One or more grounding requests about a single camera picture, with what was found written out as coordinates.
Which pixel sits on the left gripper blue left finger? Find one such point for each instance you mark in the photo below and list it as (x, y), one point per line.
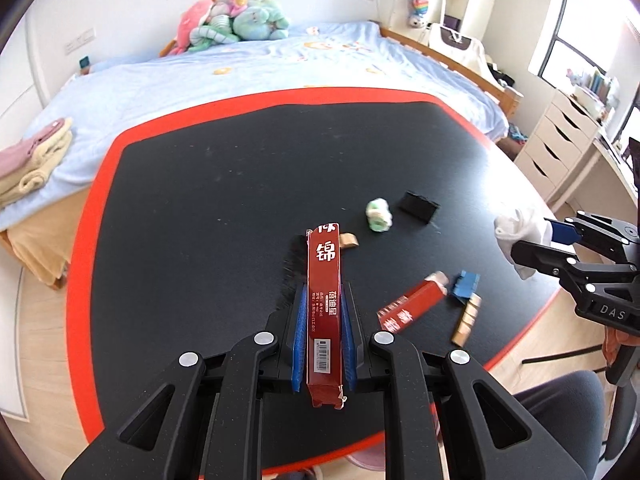
(299, 341)

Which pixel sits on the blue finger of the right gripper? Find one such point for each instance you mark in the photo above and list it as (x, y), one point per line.
(567, 232)
(529, 258)

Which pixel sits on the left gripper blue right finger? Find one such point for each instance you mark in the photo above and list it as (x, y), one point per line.
(348, 344)

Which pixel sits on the white tissue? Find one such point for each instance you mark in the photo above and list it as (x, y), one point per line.
(520, 225)

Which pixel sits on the red carton box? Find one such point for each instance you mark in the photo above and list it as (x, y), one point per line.
(410, 306)
(324, 374)

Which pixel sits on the blue plastic clip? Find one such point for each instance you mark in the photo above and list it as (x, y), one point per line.
(465, 285)

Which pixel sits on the small tan wrapper piece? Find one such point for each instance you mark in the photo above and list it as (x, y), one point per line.
(348, 240)

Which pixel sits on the tan chocolate bar piece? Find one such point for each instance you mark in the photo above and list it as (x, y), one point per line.
(466, 321)

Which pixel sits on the black binder clip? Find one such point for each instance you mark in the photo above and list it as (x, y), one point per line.
(417, 206)

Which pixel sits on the red carton box lying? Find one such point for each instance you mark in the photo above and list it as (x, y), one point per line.
(410, 306)

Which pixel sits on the white drawer cabinet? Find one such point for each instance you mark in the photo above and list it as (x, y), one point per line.
(557, 146)

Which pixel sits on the person leg dark trousers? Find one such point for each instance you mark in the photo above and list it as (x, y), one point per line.
(571, 408)

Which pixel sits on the green white crumpled wrapper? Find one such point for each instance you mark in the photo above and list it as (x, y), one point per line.
(378, 214)

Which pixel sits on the red black table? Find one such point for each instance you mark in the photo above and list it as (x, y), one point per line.
(268, 282)

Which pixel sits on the white tote bag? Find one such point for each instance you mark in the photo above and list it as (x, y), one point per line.
(467, 51)

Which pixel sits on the rainbow hanging plush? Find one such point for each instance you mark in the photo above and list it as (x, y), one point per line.
(418, 13)

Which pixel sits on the bed with blue sheet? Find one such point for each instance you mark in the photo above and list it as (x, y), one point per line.
(39, 229)

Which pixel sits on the folded beige pink towels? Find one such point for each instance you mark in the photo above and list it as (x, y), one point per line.
(27, 165)

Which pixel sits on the green plush toy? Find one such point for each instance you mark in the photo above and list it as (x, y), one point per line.
(240, 20)

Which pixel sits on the pink plush toy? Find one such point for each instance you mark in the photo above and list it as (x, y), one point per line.
(195, 16)

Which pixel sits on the small teal clock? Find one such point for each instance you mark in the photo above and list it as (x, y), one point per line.
(84, 65)

